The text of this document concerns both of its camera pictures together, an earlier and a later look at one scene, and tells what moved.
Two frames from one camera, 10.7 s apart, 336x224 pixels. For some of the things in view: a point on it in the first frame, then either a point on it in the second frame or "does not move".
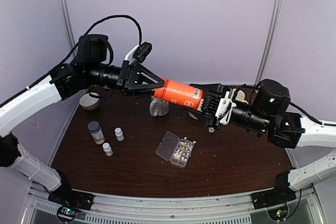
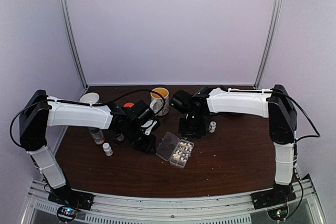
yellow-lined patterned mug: [158, 107] does not move
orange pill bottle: [190, 96] -> [128, 104]
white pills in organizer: [186, 148] does not move
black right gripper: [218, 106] -> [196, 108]
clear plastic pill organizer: [172, 148] does not move
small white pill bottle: [107, 149] does not move
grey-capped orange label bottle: [95, 130] does not move
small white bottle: [119, 134] does not move
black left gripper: [130, 80] -> [147, 148]
